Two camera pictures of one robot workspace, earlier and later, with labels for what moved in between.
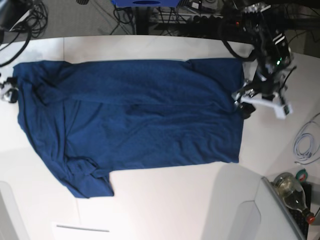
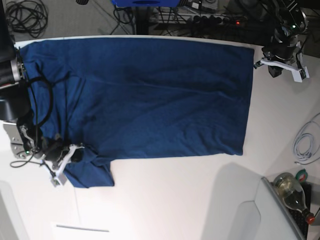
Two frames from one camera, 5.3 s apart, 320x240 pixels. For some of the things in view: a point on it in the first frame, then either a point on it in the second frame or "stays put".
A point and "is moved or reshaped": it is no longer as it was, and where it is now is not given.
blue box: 146,3 stays put
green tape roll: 302,175 stays put
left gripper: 12,93 -> 51,149
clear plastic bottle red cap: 293,194 stays put
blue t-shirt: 95,118 is moved or reshaped
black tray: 299,217 stays put
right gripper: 262,82 -> 279,50
